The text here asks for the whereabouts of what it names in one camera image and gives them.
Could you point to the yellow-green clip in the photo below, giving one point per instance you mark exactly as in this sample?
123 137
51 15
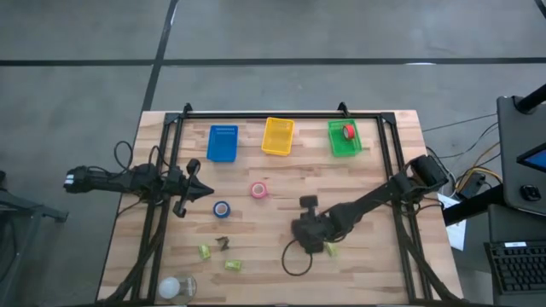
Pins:
233 265
205 251

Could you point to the white paper sheet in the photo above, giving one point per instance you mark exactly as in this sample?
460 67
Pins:
456 234

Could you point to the green plastic basket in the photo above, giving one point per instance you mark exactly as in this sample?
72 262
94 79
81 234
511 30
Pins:
341 147

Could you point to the red tape roll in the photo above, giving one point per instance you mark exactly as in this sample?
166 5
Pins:
348 131

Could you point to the white light bulb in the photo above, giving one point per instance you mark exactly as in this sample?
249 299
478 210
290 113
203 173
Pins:
169 287

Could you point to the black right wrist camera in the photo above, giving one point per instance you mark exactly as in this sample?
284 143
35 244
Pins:
309 201

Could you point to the black pole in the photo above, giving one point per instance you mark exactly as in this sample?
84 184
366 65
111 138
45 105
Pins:
533 100

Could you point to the tablet screen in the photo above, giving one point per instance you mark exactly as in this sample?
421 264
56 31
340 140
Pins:
536 160

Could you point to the black binder clip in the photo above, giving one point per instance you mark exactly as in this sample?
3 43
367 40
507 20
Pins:
222 243

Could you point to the black round knob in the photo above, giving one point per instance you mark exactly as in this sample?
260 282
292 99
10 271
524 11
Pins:
530 192

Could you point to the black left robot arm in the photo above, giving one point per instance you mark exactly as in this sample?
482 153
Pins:
123 181

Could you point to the grey metal stand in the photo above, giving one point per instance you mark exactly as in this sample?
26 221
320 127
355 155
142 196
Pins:
25 209

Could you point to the grey equipment cart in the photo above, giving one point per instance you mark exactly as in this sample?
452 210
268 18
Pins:
512 170

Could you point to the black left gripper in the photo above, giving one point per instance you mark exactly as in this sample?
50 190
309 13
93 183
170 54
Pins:
187 187

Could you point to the yellow-green clip bottom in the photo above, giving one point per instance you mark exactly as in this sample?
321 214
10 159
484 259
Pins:
233 265

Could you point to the yellow-green clip left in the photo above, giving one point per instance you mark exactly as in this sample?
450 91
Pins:
205 251

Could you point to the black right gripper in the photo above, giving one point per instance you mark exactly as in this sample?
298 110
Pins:
308 230

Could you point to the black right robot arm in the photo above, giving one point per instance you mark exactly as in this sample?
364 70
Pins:
375 196

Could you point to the pink tape roll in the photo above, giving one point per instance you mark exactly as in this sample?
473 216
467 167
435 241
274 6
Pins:
253 190

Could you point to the blue plastic basket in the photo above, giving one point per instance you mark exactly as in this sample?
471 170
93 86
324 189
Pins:
222 145

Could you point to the yellow plastic basket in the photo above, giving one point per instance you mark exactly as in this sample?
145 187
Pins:
278 138

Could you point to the black laptop keyboard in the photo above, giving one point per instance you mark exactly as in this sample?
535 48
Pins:
518 266

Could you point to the black metal rig frame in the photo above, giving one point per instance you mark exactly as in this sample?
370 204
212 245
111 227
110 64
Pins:
277 115

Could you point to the blue tape roll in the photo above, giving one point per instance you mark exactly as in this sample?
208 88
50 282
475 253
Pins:
216 210

